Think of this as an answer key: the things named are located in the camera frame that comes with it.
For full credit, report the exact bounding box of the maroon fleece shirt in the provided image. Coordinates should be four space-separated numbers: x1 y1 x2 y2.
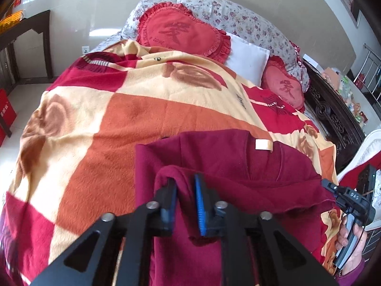
135 129 333 285

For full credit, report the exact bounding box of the person's right hand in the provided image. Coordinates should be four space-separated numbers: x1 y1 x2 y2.
335 216 367 276

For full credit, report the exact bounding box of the red garment on chair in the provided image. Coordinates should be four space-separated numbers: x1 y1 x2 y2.
339 152 381 189

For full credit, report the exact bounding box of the white upholstered chair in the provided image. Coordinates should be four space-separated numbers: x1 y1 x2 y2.
337 129 380 231

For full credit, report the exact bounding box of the orange red love blanket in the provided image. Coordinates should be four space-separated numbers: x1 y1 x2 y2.
1 40 340 285

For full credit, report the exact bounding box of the dark carved wooden headboard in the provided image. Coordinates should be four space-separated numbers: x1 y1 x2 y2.
304 63 366 172

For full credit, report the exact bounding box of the metal stair railing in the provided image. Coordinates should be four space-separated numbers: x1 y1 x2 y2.
354 43 381 109

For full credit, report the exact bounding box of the right red heart cushion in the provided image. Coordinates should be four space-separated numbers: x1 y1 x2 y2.
261 56 305 112

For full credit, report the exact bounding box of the red heart cushion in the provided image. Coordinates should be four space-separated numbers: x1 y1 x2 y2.
261 56 305 112
137 2 231 64

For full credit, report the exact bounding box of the white pillow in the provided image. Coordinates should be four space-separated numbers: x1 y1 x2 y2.
225 33 270 87

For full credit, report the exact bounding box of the red gift box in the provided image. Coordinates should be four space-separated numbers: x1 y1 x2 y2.
0 89 17 145

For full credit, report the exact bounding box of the left red heart cushion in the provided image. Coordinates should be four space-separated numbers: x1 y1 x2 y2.
137 2 231 64

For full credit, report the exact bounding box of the floral quilt roll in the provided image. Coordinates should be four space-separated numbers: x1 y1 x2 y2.
120 0 311 93

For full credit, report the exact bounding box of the dark wooden side table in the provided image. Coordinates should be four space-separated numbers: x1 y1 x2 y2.
0 9 54 82

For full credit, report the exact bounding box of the yellow plastic basket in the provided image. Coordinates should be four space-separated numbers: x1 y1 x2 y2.
0 10 24 34

